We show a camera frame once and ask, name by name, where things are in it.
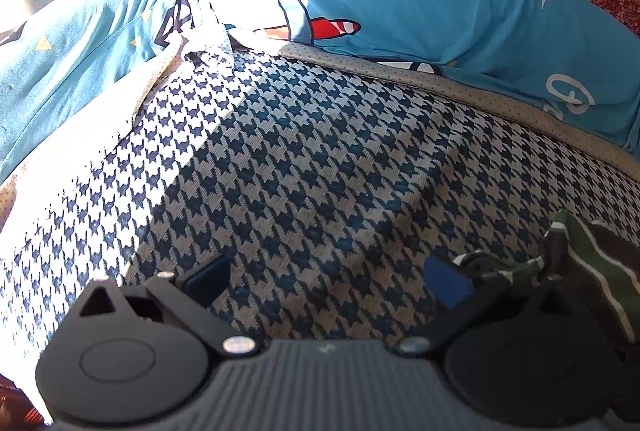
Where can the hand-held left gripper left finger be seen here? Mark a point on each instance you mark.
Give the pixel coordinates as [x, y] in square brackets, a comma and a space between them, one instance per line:
[210, 273]

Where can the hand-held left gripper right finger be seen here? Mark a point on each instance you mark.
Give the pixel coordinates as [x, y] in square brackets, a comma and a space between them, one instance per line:
[445, 283]

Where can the green brown striped shirt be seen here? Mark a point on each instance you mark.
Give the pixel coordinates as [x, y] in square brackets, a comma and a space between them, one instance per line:
[600, 261]

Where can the houndstooth bed blanket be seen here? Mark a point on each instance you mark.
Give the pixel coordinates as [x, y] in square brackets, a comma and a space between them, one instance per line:
[300, 161]

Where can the blue cartoon pillow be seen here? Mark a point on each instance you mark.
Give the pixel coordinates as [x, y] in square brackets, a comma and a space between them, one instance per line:
[450, 11]

